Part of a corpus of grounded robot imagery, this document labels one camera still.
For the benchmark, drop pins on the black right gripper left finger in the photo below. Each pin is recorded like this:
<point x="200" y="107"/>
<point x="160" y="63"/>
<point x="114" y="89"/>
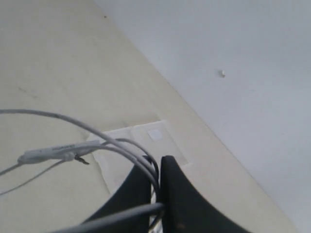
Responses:
<point x="134" y="191"/>

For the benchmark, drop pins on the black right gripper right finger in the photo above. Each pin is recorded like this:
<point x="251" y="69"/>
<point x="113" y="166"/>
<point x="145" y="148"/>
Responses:
<point x="186" y="210"/>

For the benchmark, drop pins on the clear plastic storage box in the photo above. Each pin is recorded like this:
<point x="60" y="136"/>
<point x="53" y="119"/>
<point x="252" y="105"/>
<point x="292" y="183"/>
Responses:
<point x="157" y="138"/>

